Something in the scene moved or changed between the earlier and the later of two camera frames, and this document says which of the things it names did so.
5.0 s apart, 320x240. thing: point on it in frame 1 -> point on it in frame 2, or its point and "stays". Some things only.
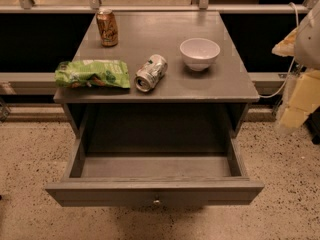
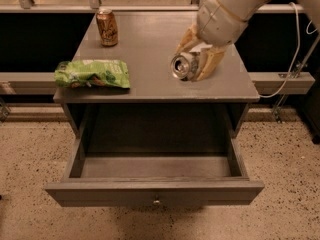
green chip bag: [92, 73] stays
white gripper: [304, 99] -> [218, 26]
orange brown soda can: [107, 27] stays
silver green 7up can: [150, 73] -> [184, 65]
